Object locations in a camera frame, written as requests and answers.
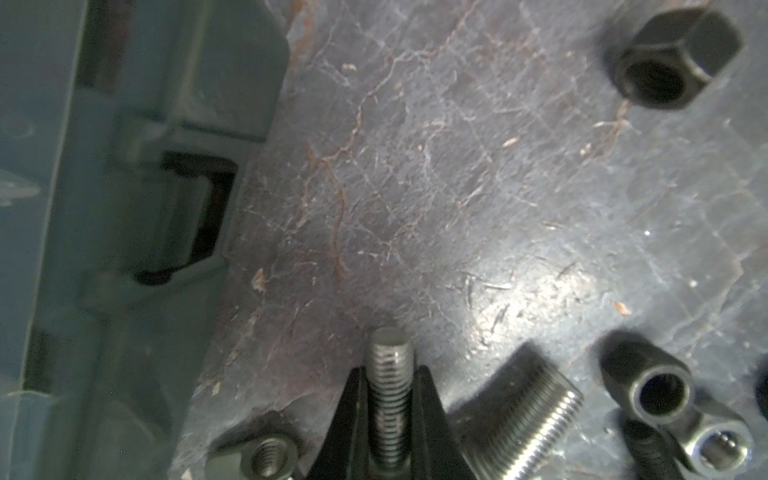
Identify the black socket screw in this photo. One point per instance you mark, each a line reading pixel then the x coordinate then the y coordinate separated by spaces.
pixel 648 383

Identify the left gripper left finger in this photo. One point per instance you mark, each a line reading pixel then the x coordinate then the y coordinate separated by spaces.
pixel 344 453

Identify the black hex nut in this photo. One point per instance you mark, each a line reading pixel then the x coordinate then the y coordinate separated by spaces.
pixel 674 56

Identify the silver hex bolt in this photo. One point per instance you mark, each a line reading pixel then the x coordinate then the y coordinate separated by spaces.
pixel 390 369
pixel 528 428

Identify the grey plastic organizer box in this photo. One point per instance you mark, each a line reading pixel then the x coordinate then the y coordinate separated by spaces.
pixel 126 128

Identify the black bolt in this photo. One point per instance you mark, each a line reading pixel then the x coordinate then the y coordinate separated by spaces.
pixel 649 451

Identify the silver hex nut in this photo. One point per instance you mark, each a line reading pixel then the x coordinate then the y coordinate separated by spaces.
pixel 715 444

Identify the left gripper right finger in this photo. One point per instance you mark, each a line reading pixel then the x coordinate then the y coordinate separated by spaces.
pixel 435 454

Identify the silver wing nut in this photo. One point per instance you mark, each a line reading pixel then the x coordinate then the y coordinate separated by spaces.
pixel 272 456

